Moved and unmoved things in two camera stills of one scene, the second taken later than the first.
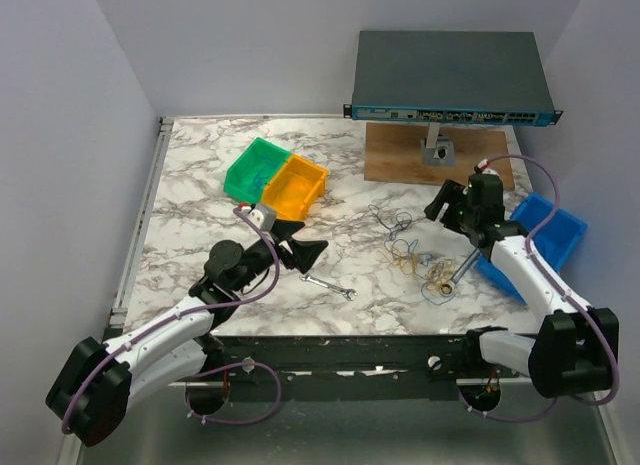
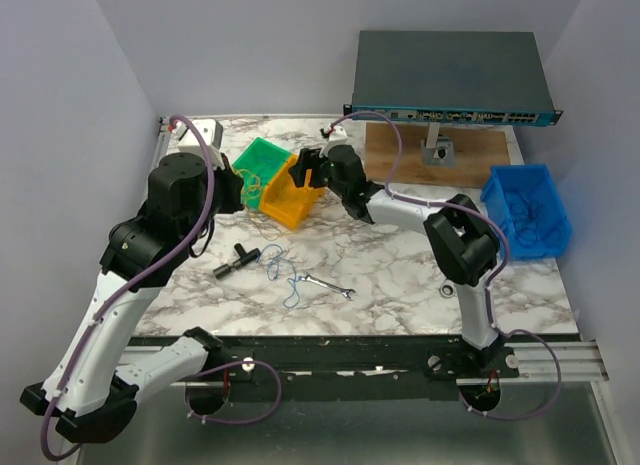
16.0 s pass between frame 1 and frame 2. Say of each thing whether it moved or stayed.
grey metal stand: stayed
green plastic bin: stayed
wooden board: stayed
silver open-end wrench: stayed
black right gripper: moved
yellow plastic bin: stayed
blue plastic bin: moved
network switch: stayed
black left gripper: moved
